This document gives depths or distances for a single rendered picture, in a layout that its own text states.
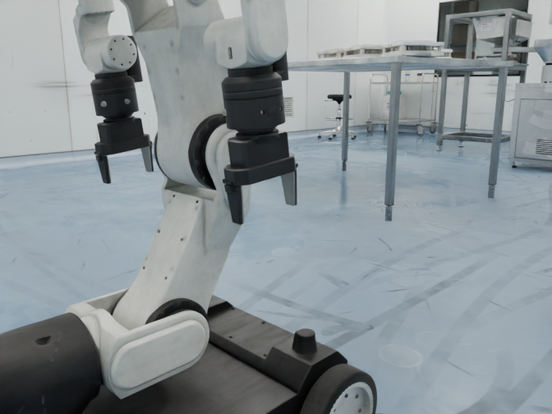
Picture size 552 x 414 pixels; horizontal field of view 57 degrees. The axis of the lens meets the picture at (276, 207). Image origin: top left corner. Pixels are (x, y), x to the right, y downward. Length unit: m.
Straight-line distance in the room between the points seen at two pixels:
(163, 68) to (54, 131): 4.56
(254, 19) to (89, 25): 0.53
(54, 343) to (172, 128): 0.41
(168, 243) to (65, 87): 4.60
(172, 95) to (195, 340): 0.44
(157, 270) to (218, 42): 0.44
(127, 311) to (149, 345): 0.11
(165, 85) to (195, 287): 0.38
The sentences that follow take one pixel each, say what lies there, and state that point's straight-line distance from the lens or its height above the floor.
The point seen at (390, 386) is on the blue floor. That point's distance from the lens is 1.38.
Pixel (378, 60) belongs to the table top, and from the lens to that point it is 2.86.
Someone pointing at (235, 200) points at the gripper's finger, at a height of 0.57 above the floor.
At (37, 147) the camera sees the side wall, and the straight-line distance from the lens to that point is 5.43.
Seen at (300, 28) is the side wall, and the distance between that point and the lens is 7.57.
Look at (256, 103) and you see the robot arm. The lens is 0.72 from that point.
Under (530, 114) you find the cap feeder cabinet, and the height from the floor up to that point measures 0.49.
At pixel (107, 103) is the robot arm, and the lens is 1.10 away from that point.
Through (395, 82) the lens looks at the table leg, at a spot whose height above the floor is 0.75.
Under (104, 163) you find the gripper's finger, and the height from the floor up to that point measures 0.57.
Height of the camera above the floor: 0.73
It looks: 13 degrees down
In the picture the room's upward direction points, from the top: straight up
